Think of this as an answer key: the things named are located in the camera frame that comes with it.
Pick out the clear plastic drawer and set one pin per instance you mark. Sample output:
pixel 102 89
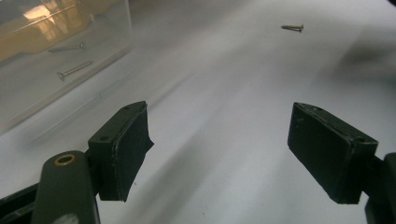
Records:
pixel 31 93

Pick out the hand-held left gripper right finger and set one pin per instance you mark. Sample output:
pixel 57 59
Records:
pixel 327 149

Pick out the small metal screw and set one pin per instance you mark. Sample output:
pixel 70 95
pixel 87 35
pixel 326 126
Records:
pixel 67 48
pixel 74 69
pixel 292 28

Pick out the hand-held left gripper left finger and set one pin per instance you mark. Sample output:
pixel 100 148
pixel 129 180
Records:
pixel 124 149

